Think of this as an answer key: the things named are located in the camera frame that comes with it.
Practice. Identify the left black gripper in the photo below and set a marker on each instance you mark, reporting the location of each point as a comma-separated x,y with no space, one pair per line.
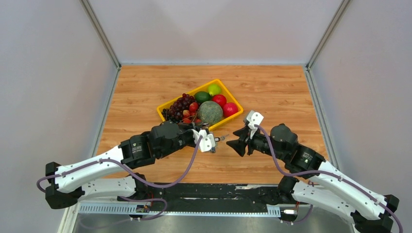
188,127

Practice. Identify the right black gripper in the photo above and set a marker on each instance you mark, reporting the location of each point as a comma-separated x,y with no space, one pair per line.
239,145

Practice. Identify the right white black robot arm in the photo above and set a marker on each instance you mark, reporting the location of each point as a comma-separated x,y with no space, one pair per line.
310,178

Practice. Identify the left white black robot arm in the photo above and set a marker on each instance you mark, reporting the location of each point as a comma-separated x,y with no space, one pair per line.
111,173

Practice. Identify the dark purple grape bunch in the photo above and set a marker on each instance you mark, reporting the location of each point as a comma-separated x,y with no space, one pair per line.
173,113

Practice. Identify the pink red apple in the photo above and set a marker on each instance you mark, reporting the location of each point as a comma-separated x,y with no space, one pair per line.
230,109

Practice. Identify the green netted melon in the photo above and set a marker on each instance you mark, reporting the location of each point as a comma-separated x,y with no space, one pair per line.
210,112

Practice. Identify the yellow plastic tray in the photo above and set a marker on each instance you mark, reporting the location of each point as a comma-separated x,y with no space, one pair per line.
225,92

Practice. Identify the dark green avocado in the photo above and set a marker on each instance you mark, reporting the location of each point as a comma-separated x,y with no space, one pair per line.
202,97

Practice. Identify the light green lime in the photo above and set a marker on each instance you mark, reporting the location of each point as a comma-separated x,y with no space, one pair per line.
214,89

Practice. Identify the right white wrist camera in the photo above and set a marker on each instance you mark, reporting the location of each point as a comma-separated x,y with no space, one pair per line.
252,122

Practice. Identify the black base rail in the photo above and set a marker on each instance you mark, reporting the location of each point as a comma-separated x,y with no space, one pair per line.
201,199

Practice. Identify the right aluminium frame post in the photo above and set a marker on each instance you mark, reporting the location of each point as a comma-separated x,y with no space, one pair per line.
328,32

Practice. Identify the aluminium frame post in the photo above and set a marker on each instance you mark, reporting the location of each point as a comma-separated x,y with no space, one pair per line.
86,4
328,32

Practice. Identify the left aluminium frame post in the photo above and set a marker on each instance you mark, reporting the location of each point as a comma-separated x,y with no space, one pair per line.
86,4

